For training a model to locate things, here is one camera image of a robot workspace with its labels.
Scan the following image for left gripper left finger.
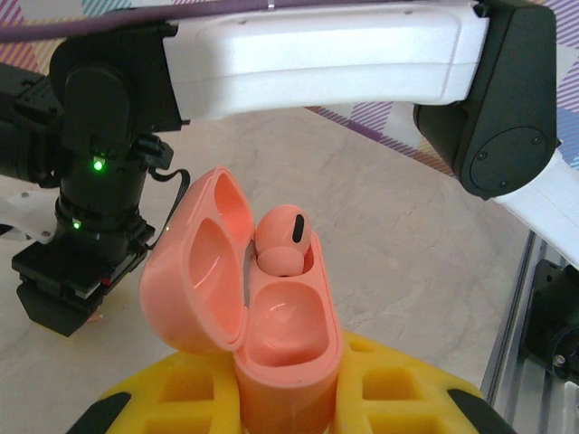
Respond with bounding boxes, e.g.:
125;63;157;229
67;350;243;434

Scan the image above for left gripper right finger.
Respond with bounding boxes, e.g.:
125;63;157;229
334;329;515;434

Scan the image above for pink earbud charging case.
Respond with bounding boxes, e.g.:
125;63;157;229
138;165;346;434

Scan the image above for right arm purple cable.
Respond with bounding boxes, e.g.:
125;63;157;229
0;0;480;44

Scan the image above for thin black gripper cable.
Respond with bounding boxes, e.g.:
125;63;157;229
147;167;192;250

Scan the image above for long aluminium base rail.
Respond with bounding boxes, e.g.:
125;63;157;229
479;228;544;408

